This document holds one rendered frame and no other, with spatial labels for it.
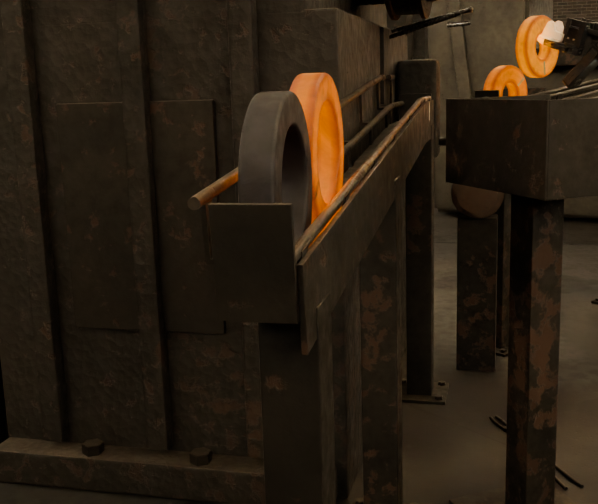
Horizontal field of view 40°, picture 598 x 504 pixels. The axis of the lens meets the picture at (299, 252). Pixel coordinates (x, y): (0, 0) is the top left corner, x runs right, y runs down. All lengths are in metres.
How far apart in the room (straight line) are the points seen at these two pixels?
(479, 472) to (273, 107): 1.10
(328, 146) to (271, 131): 0.31
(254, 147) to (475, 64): 3.89
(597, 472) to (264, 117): 1.19
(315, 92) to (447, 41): 3.73
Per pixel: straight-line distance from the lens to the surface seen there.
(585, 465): 1.77
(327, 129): 1.02
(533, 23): 2.21
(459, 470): 1.70
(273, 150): 0.71
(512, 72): 2.31
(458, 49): 4.57
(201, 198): 0.73
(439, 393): 2.05
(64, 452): 1.70
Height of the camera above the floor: 0.75
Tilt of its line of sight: 12 degrees down
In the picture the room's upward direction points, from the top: 2 degrees counter-clockwise
